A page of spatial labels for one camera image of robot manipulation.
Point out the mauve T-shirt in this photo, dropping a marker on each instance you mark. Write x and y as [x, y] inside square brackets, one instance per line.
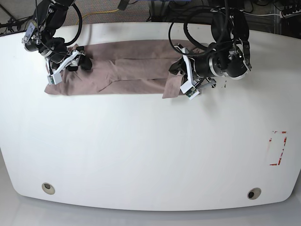
[124, 67]

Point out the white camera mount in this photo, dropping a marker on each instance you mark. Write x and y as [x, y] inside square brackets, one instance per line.
[191, 87]
[54, 75]

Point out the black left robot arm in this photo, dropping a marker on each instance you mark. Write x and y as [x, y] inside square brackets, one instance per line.
[230, 49]

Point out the right table grommet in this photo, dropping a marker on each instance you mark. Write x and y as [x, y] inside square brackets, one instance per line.
[254, 193]

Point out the white power strip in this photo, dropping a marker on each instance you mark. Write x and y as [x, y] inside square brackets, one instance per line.
[291, 8]

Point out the red tape rectangle marking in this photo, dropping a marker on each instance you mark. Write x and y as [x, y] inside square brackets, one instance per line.
[276, 147]

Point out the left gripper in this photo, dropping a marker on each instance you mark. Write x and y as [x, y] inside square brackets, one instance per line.
[200, 67]

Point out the left table grommet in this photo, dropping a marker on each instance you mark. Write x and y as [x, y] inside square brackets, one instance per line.
[48, 188]

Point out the table grommet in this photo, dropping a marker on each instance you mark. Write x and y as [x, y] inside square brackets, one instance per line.
[254, 193]
[48, 188]

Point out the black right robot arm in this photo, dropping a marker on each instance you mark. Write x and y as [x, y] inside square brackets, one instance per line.
[50, 15]

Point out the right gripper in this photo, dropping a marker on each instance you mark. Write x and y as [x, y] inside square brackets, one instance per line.
[58, 56]

